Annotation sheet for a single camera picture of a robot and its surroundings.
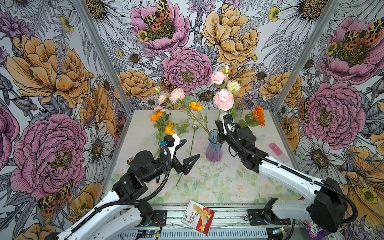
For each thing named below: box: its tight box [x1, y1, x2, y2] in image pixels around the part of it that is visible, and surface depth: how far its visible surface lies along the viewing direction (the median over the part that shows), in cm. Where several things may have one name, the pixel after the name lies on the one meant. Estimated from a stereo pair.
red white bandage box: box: [181, 200, 215, 236], surface depth 73 cm
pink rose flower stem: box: [154, 88, 211, 136], surface depth 71 cm
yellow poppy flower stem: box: [165, 101, 210, 136], surface depth 78 cm
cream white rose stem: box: [227, 80, 241, 119], surface depth 75 cm
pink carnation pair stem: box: [210, 65, 235, 121], surface depth 57 cm
